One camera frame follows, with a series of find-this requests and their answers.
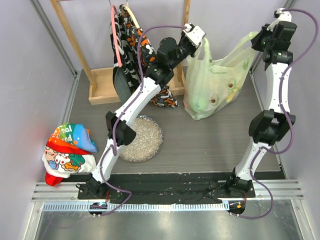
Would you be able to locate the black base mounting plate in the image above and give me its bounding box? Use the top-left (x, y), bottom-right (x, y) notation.
top-left (76, 172), bottom-right (256, 205)

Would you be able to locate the glass plate with rice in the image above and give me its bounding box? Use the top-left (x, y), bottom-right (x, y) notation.
top-left (120, 115), bottom-right (164, 163)

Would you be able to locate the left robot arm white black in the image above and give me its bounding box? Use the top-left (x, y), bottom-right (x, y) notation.
top-left (76, 33), bottom-right (203, 200)

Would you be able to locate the wooden clothes hanger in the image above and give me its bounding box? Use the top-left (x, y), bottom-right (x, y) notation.
top-left (124, 3), bottom-right (140, 29)

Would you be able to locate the orange grey camouflage garment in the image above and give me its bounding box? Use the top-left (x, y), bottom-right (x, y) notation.
top-left (118, 4), bottom-right (180, 109)

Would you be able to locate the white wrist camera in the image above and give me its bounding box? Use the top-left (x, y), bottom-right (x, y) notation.
top-left (273, 8), bottom-right (292, 25)
top-left (182, 23), bottom-right (206, 49)

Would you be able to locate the wooden clothes rack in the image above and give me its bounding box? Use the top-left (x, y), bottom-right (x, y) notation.
top-left (50, 0), bottom-right (191, 105)

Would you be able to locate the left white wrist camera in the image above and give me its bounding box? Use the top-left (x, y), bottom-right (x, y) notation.
top-left (182, 23), bottom-right (206, 49)

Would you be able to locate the green avocado print plastic bag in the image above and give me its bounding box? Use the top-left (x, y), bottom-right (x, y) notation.
top-left (183, 31), bottom-right (258, 120)

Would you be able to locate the white slotted cable duct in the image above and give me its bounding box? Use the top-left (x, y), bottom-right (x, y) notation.
top-left (42, 201), bottom-right (230, 212)

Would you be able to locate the colourful cartoon print cloth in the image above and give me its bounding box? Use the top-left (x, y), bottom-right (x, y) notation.
top-left (42, 122), bottom-right (98, 186)

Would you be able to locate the pink clothes hanger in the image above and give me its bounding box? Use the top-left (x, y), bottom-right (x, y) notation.
top-left (110, 4), bottom-right (123, 68)

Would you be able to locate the black white zebra garment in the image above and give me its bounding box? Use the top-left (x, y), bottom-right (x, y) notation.
top-left (109, 6), bottom-right (141, 103)

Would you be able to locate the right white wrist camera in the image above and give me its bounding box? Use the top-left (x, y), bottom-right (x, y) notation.
top-left (273, 8), bottom-right (292, 25)

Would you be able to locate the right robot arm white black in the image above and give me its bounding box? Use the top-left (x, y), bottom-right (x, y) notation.
top-left (224, 20), bottom-right (297, 198)

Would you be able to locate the green fake lime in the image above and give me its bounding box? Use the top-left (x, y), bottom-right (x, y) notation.
top-left (192, 97), bottom-right (210, 112)

